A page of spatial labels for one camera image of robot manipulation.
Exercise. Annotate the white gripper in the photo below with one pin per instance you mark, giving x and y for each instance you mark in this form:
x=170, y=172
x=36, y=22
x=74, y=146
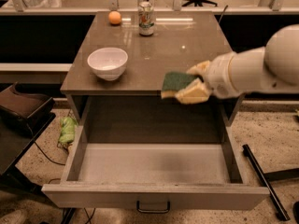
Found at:
x=219, y=75

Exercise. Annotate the green and yellow sponge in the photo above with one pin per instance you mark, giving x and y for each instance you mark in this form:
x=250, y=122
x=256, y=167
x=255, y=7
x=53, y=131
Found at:
x=174, y=82

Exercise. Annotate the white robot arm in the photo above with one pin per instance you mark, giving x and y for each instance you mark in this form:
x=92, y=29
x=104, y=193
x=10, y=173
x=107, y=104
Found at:
x=273, y=68

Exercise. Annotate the grey drawer cabinet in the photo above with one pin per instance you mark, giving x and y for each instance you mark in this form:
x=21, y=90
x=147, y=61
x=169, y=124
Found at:
x=130, y=110

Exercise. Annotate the open grey drawer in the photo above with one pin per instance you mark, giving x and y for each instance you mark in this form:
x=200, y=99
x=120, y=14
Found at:
x=189, y=176

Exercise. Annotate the soda can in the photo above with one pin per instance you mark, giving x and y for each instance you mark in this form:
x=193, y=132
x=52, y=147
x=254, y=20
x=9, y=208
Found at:
x=146, y=21

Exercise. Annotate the white bowl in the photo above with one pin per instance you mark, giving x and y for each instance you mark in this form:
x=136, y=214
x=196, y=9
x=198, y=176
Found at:
x=108, y=63

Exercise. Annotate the orange ball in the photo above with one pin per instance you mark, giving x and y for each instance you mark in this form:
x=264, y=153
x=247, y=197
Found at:
x=114, y=17

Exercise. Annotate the black floor bar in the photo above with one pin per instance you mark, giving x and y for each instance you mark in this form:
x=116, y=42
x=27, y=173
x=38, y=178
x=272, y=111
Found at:
x=281, y=212

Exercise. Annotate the green crumpled bag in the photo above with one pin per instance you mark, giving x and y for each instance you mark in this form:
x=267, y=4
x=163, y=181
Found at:
x=68, y=127

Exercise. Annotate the dark brown side stand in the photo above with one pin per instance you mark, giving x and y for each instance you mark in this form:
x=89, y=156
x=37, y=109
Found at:
x=23, y=118

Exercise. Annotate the white shoe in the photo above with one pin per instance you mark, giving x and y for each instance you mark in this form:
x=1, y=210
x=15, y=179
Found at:
x=15, y=217

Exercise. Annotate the black drawer handle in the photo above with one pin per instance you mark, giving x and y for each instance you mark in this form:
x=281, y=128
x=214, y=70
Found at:
x=153, y=208

